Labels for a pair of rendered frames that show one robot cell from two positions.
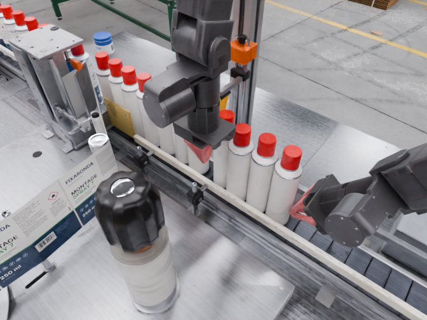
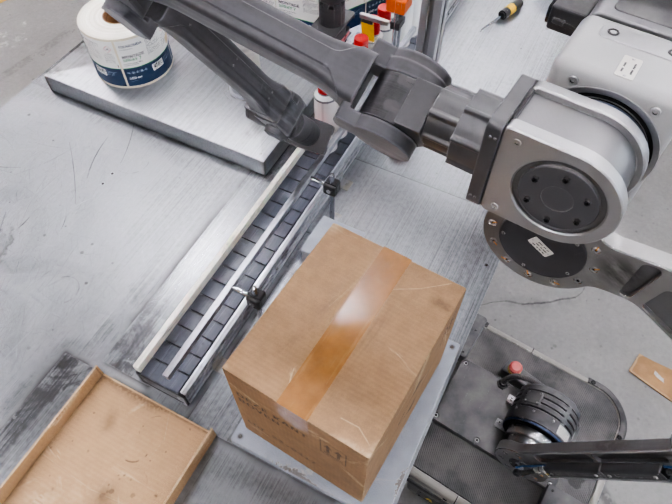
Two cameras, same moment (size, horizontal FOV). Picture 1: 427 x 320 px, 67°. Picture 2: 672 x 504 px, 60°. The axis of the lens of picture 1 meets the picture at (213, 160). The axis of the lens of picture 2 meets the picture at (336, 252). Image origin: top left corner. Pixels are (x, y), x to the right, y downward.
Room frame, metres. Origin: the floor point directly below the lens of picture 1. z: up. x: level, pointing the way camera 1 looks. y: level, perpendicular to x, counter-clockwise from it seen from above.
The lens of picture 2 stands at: (0.22, -1.10, 1.89)
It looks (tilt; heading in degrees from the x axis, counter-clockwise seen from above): 56 degrees down; 78
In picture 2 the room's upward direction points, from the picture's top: straight up
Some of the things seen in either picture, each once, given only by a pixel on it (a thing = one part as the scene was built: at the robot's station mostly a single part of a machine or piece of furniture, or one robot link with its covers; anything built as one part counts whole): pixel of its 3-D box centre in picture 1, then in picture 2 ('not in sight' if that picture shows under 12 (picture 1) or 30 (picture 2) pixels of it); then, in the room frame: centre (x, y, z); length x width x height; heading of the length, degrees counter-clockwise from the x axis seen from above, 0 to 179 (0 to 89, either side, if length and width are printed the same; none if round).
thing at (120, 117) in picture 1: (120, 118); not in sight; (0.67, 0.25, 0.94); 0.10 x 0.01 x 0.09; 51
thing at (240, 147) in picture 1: (239, 165); not in sight; (0.46, -0.05, 0.98); 0.05 x 0.05 x 0.20
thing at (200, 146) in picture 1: (199, 141); not in sight; (0.46, 0.03, 1.05); 0.07 x 0.07 x 0.09; 50
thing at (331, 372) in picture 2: not in sight; (347, 363); (0.32, -0.73, 0.99); 0.30 x 0.24 x 0.27; 46
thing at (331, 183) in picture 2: not in sight; (322, 196); (0.36, -0.31, 0.91); 0.07 x 0.03 x 0.16; 141
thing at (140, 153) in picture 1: (147, 160); not in sight; (0.56, 0.17, 0.89); 0.06 x 0.03 x 0.12; 141
